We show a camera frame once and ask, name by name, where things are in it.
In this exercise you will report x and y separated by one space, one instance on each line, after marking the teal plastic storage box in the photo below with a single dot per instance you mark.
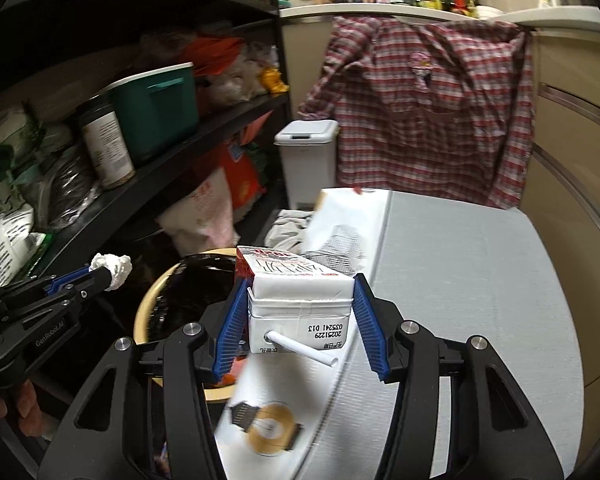
152 107

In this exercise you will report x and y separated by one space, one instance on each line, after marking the white cloth on floor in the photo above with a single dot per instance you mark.
288 229

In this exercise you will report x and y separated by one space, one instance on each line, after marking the red plaid shirt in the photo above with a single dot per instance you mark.
444 110

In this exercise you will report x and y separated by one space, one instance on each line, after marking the black bag lined basin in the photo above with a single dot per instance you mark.
183 293

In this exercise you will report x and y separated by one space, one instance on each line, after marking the white tissue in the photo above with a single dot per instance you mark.
118 267

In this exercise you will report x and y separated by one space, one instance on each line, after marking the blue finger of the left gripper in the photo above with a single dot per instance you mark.
60 282

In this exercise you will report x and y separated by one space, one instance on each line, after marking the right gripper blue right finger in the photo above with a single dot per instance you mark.
373 337

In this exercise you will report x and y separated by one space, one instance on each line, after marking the yellow toy on shelf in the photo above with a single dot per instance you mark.
271 79

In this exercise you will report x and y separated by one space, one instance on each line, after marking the red white milk carton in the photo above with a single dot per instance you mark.
294 304

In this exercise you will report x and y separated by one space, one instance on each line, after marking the pink white rice bag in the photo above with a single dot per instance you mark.
203 219

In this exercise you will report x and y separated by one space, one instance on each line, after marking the beige cabinet with metal trim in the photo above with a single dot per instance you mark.
562 196

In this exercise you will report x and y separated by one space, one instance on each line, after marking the person's left hand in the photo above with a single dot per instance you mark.
25 405

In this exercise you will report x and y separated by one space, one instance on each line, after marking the orange red plastic bag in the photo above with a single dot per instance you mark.
241 175

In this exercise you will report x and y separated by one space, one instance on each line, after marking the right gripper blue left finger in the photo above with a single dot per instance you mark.
226 340

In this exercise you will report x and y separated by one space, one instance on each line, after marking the black metal shelf rack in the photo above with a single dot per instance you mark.
57 54

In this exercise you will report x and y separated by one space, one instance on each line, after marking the white labelled jar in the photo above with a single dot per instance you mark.
104 141

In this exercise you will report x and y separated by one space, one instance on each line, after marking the white lidded trash bin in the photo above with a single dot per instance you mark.
308 150

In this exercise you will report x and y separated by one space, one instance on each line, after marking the round brown tag sticker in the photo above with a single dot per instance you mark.
270 429

